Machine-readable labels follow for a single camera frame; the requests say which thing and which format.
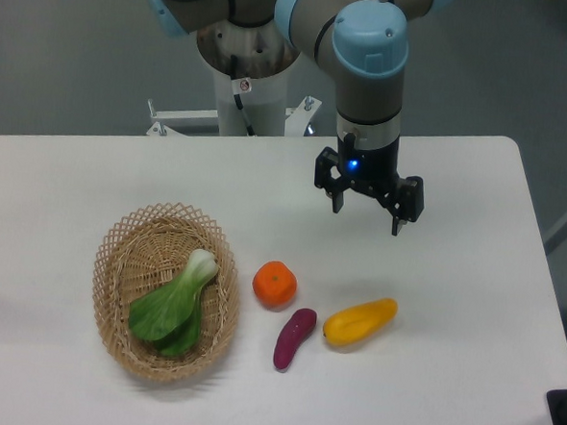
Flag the green bok choy vegetable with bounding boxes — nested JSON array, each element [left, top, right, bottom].
[[128, 249, 219, 357]]

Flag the orange tangerine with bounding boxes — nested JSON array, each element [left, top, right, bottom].
[[252, 260, 298, 311]]

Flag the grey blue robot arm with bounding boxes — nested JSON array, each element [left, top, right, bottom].
[[148, 0, 452, 230]]

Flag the yellow pepper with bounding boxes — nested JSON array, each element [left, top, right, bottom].
[[322, 298, 399, 347]]

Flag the woven wicker basket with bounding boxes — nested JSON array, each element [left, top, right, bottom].
[[92, 203, 239, 384]]

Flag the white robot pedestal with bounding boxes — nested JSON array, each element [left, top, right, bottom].
[[146, 20, 322, 137]]

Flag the purple sweet potato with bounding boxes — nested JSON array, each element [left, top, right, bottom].
[[273, 308, 318, 370]]

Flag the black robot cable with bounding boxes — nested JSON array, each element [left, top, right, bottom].
[[226, 54, 262, 138]]

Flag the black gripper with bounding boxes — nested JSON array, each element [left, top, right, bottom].
[[314, 134, 425, 237]]

